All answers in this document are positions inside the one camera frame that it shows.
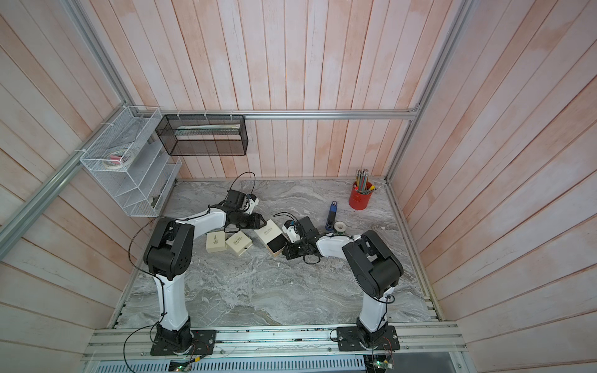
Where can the white wire mesh shelf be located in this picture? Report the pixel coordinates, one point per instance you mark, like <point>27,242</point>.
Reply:
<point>142,189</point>

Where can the black wire mesh basket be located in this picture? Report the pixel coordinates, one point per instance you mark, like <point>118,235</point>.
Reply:
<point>203,134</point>

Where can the cream large gift box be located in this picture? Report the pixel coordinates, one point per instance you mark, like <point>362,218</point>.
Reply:
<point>215,242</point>

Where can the cream small gift box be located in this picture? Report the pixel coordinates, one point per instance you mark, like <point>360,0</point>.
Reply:
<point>272,237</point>

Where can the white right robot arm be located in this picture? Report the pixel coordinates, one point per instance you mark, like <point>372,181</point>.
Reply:
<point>374,266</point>

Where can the red pencil cup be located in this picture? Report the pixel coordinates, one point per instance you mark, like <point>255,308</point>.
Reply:
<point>359,200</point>

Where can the cream drawer jewelry box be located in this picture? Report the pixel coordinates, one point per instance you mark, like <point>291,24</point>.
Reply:
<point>239,243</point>

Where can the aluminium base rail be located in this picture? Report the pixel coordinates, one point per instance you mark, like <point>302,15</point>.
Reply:
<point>280,341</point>

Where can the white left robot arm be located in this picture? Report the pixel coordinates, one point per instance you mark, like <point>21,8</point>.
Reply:
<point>168,256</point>

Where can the tape roll on shelf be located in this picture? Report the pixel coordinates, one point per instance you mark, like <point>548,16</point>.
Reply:
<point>120,159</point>

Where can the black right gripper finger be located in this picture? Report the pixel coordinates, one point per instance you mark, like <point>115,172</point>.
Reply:
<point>308,250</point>
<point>290,252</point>

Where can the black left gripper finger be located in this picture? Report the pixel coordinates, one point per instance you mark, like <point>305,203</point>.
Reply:
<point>256,225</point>
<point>258,218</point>

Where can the coloured pencils bundle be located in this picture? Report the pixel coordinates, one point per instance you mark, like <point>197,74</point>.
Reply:
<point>362,185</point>

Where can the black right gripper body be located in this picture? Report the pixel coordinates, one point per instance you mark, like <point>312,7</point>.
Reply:
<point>301,242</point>

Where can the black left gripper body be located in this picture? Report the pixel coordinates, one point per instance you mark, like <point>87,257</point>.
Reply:
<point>244,220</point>

